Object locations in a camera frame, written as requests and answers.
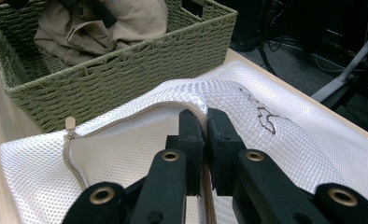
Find white mesh laundry bag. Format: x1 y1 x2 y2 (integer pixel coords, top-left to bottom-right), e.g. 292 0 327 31
0 60 368 224

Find black floor cables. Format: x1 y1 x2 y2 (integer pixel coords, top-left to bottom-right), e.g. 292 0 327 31
256 0 368 76

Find green woven basket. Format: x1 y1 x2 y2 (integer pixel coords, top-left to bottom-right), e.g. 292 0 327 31
0 0 238 133

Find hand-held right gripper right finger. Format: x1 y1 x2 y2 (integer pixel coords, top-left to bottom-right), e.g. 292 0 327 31
205 107 330 224

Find beige cloth garment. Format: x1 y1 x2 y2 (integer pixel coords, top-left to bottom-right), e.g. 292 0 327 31
34 0 169 66

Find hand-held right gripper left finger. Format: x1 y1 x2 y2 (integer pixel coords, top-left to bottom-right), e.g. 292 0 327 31
129 109 206 224

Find grey metal stand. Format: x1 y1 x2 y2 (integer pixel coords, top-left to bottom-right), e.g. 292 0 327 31
311 24 368 104

